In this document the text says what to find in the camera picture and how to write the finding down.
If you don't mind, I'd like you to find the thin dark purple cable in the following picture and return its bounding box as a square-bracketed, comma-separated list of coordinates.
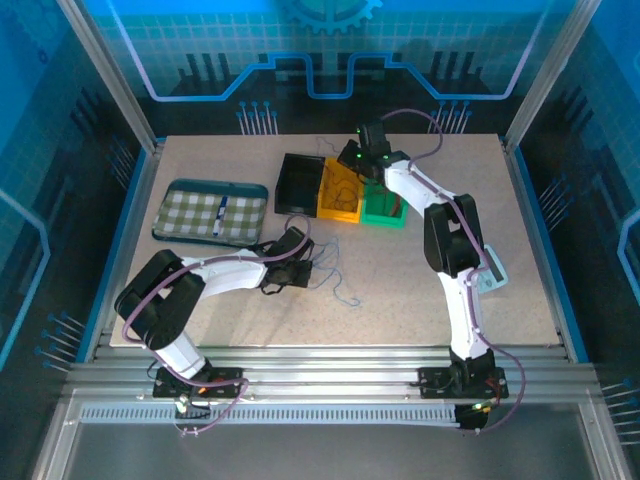
[329, 179, 360, 212]

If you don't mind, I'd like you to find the thin lilac cable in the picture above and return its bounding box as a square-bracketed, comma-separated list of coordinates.
[316, 135, 351, 201]

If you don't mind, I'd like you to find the green plastic bin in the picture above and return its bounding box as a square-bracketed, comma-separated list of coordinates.
[359, 179, 409, 230]

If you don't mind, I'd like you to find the yellow plastic bin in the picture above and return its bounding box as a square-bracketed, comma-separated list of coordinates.
[315, 157, 365, 224]

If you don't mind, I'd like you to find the black plastic bin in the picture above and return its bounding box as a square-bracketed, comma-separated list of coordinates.
[273, 153, 327, 219]

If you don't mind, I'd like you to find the blue and white pen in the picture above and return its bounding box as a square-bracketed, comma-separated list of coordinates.
[212, 195, 229, 237]

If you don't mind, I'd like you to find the checkered green tray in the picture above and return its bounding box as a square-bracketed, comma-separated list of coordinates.
[151, 178, 270, 247]

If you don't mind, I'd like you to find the white digital scale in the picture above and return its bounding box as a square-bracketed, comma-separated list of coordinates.
[474, 244, 509, 294]

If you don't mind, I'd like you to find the light blue cable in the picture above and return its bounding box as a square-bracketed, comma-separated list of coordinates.
[327, 259, 362, 308]
[308, 235, 344, 291]

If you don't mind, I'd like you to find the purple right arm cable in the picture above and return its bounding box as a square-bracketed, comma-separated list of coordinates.
[380, 108, 527, 434]

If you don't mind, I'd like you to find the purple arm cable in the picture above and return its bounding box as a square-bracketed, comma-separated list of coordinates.
[121, 214, 315, 437]
[380, 108, 527, 434]

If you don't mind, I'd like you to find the aluminium mounting rail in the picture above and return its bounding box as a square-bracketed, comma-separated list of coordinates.
[64, 344, 601, 401]

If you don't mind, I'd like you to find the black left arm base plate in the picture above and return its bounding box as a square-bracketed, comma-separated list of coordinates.
[152, 366, 245, 400]

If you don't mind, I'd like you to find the slotted cable duct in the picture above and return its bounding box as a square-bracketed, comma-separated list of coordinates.
[79, 404, 461, 427]

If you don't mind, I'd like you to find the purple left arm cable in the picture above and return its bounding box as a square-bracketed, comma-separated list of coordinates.
[121, 214, 315, 437]

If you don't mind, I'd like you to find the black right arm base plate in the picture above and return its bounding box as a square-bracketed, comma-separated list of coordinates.
[417, 366, 510, 400]

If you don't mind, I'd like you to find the aluminium frame post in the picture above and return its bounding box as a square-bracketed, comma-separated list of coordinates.
[502, 0, 604, 146]
[57, 0, 161, 151]

